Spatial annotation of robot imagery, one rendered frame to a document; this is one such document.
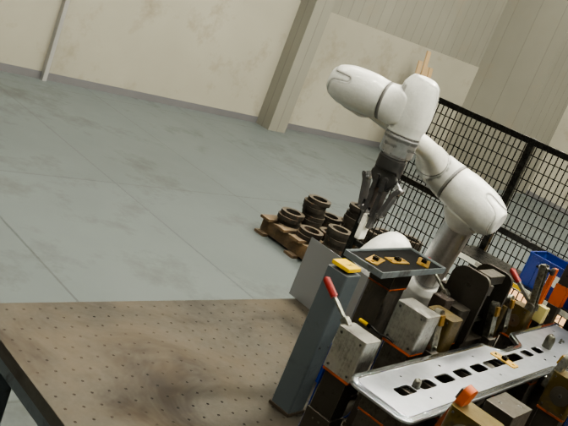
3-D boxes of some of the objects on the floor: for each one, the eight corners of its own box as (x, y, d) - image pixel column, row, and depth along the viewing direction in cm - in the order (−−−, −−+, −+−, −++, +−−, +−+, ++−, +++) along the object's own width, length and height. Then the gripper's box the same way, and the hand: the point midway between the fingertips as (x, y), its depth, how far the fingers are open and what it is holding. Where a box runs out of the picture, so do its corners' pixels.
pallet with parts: (250, 227, 611) (270, 175, 600) (355, 237, 696) (374, 191, 685) (321, 282, 555) (345, 226, 544) (425, 285, 640) (448, 236, 628)
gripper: (367, 144, 209) (332, 226, 215) (406, 165, 201) (369, 249, 207) (382, 146, 214) (348, 226, 221) (421, 166, 207) (385, 249, 213)
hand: (363, 226), depth 213 cm, fingers closed
